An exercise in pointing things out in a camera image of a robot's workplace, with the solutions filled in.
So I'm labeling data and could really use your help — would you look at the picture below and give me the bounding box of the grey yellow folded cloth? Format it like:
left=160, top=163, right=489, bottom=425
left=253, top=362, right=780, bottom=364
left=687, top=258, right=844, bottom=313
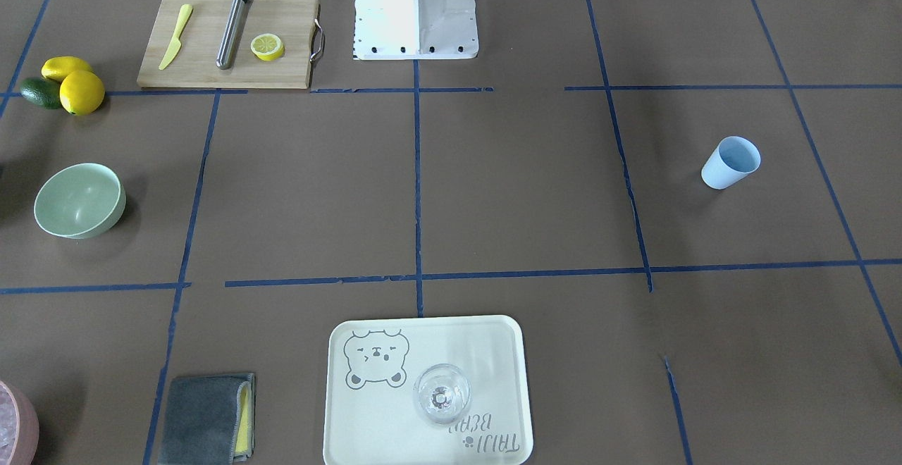
left=157, top=372, right=257, bottom=464

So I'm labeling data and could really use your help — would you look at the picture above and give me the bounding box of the wooden cutting board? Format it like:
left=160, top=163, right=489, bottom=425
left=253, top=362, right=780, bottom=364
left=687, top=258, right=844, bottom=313
left=137, top=0, right=320, bottom=89

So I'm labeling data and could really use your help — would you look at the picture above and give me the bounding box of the steel muddler black cap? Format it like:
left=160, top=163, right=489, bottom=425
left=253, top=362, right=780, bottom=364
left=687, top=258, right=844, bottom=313
left=216, top=0, right=249, bottom=70

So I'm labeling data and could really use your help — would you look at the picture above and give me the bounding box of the yellow lemon front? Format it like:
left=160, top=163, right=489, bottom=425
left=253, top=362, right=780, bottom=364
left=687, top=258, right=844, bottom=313
left=59, top=70, right=106, bottom=116

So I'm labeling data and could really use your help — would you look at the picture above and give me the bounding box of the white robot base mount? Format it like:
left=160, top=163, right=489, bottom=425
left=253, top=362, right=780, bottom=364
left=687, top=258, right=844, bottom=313
left=352, top=0, right=480, bottom=61

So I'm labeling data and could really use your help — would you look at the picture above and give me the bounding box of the lemon half slice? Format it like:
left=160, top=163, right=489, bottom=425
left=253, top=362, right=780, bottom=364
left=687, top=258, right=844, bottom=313
left=250, top=34, right=285, bottom=61

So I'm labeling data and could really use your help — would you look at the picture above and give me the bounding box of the green bowl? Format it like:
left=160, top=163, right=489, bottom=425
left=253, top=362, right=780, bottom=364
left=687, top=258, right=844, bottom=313
left=33, top=163, right=127, bottom=240

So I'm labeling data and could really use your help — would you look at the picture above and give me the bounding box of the yellow plastic knife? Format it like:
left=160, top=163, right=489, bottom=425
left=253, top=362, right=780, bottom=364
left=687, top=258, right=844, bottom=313
left=158, top=4, right=194, bottom=70

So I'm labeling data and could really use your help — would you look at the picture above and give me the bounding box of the cream bear tray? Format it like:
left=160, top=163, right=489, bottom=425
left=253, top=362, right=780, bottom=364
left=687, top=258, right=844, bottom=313
left=323, top=315, right=534, bottom=464

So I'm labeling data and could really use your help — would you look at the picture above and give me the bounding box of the pink bowl of ice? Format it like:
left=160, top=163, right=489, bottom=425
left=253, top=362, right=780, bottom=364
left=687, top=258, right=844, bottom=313
left=1, top=381, right=39, bottom=464

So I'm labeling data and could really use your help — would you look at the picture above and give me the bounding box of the green avocado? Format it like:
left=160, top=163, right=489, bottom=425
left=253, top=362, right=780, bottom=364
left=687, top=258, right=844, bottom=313
left=19, top=77, right=63, bottom=111

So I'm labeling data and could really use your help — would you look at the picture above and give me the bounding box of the yellow lemon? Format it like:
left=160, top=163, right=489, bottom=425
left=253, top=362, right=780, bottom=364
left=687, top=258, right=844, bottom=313
left=41, top=55, right=93, bottom=83
left=59, top=70, right=106, bottom=116

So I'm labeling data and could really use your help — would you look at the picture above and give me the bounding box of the light blue cup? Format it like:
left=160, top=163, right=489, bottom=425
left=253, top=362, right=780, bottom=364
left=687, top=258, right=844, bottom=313
left=701, top=135, right=762, bottom=191

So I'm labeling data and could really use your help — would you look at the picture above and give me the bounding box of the yellow lemon rear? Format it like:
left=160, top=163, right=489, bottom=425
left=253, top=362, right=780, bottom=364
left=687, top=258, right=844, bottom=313
left=41, top=55, right=93, bottom=83

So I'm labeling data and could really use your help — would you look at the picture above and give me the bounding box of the clear wine glass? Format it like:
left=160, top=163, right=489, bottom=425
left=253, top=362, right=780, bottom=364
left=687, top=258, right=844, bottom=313
left=414, top=363, right=471, bottom=426

